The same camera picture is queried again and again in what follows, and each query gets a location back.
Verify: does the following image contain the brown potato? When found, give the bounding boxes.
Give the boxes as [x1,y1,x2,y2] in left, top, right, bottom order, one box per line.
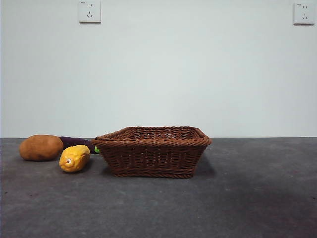
[19,134,64,162]

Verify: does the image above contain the brown wicker basket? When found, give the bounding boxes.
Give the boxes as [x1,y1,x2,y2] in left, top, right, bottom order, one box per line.
[90,126,213,179]

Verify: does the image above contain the white wall socket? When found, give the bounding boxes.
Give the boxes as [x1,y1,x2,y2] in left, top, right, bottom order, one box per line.
[79,0,102,24]
[293,2,315,26]

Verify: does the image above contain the yellow corn cob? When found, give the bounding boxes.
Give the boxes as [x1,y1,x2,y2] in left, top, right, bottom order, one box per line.
[58,145,91,174]

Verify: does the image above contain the purple eggplant with green stem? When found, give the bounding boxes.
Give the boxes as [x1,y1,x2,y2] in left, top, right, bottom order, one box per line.
[58,136,101,155]

